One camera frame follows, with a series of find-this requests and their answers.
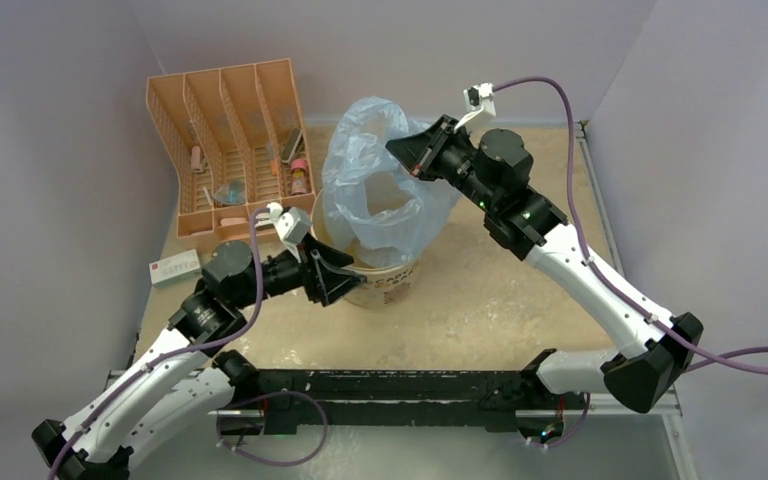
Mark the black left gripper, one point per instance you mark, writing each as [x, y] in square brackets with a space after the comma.
[322, 271]

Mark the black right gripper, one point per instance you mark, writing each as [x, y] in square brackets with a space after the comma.
[420, 154]

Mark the beige plastic trash bin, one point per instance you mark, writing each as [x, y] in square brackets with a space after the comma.
[384, 286]

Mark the light blue plastic trash bag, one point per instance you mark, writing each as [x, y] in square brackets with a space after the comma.
[372, 208]

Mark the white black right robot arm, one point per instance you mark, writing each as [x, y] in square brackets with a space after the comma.
[651, 345]

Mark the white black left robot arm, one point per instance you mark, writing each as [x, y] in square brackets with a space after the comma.
[187, 371]

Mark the pink eraser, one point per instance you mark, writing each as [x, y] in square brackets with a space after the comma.
[231, 221]

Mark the pink labelled small bottle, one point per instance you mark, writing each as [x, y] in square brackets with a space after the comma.
[299, 181]

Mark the blue correction tape package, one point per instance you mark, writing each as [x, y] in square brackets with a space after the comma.
[232, 192]

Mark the pink plastic desk organizer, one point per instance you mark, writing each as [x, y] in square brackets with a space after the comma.
[237, 122]

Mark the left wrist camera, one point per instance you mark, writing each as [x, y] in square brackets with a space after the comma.
[291, 224]

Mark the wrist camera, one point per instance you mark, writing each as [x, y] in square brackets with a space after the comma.
[480, 107]
[291, 224]

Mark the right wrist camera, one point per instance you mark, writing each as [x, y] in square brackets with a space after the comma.
[480, 107]

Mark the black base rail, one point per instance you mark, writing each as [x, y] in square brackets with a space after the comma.
[499, 401]

